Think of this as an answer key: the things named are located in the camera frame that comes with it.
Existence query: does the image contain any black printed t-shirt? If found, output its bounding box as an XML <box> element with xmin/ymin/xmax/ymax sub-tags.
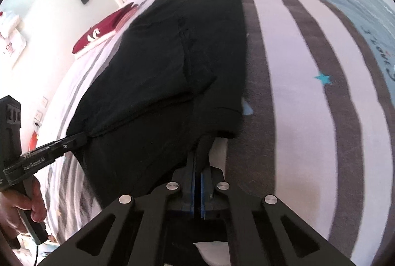
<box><xmin>66</xmin><ymin>0</ymin><xmax>252</xmax><ymax>242</ymax></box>

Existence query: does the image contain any person's left hand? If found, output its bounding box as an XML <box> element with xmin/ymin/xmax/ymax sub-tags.
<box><xmin>0</xmin><ymin>178</ymin><xmax>47</xmax><ymax>249</ymax></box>

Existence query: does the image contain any bed with striped star sheet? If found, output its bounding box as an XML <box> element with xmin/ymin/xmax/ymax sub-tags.
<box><xmin>43</xmin><ymin>0</ymin><xmax>395</xmax><ymax>266</ymax></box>

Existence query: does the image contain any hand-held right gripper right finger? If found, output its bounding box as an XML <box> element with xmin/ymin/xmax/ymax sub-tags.
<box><xmin>200</xmin><ymin>166</ymin><xmax>355</xmax><ymax>266</ymax></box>

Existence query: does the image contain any white plastic bag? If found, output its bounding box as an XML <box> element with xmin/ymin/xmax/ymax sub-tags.
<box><xmin>0</xmin><ymin>11</ymin><xmax>20</xmax><ymax>38</ymax></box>

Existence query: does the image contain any white tote bag red print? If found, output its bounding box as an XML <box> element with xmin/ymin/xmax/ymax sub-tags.
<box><xmin>0</xmin><ymin>28</ymin><xmax>27</xmax><ymax>69</ymax></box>

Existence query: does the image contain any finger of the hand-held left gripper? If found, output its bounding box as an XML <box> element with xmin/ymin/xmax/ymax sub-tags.
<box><xmin>51</xmin><ymin>132</ymin><xmax>91</xmax><ymax>153</ymax></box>
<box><xmin>57</xmin><ymin>137</ymin><xmax>91</xmax><ymax>159</ymax></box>

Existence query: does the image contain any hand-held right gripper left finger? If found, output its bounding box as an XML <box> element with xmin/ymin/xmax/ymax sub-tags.
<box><xmin>37</xmin><ymin>156</ymin><xmax>196</xmax><ymax>266</ymax></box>

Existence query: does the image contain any maroon folded shirt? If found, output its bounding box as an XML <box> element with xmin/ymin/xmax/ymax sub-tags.
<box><xmin>72</xmin><ymin>2</ymin><xmax>136</xmax><ymax>54</ymax></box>

